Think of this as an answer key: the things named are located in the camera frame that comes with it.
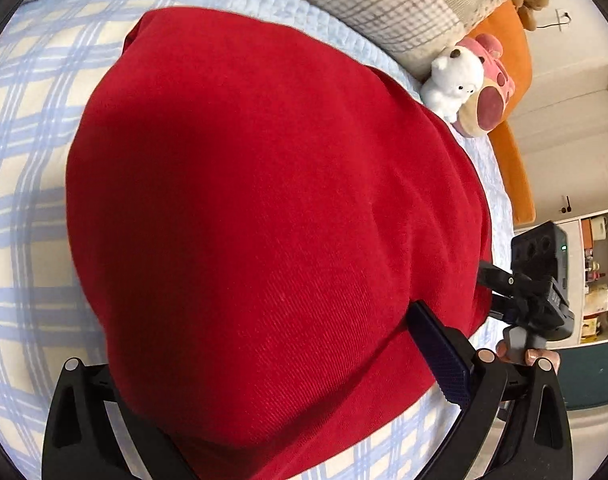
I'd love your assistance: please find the white plush bear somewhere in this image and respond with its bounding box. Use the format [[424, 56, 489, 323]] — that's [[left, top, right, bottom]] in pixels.
[[420, 46, 485, 123]]

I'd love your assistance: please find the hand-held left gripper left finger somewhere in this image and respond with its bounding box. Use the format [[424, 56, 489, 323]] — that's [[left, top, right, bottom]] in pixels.
[[41, 357, 195, 480]]

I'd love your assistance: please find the pink plush toy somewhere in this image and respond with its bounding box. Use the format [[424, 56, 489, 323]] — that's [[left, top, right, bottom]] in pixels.
[[451, 34, 517, 138]]

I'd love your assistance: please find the person's right hand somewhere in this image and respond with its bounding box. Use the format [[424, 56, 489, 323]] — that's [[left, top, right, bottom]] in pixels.
[[496, 342, 560, 368]]

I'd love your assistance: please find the red coat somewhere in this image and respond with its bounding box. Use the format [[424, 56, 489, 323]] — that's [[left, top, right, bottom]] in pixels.
[[65, 7, 494, 480]]

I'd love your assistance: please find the teal cabinet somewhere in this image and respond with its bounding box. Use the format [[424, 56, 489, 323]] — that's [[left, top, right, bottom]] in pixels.
[[559, 335, 608, 411]]

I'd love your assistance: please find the grey plaid pillow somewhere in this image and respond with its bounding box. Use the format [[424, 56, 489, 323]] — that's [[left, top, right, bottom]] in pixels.
[[261, 0, 510, 78]]

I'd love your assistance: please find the blue plaid blanket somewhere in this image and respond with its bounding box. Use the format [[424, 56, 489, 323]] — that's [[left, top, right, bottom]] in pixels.
[[0, 0, 465, 480]]

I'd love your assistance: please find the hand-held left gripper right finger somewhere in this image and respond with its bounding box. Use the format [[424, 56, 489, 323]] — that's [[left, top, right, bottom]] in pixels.
[[406, 300, 572, 480]]

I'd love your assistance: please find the orange headboard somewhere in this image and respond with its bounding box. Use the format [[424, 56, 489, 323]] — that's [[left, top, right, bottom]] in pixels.
[[476, 0, 537, 226]]

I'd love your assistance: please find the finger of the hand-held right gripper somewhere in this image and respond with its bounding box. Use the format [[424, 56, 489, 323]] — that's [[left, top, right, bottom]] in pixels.
[[489, 296, 522, 325], [479, 261, 535, 301]]

